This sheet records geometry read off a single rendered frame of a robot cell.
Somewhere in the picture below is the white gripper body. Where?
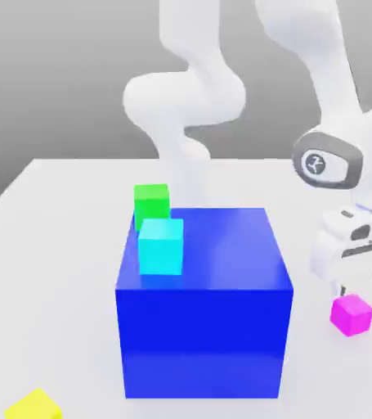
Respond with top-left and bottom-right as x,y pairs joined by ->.
309,229 -> 372,285

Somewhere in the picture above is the small magenta cube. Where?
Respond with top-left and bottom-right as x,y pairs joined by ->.
329,293 -> 372,338

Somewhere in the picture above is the small cyan cube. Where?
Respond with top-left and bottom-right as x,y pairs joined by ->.
137,218 -> 185,277

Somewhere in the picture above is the small green cube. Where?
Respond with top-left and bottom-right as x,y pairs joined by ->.
133,183 -> 171,232

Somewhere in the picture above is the small yellow cube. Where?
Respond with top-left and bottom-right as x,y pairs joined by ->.
3,387 -> 63,419

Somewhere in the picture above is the large blue box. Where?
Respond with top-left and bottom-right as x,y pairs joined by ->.
114,207 -> 294,400

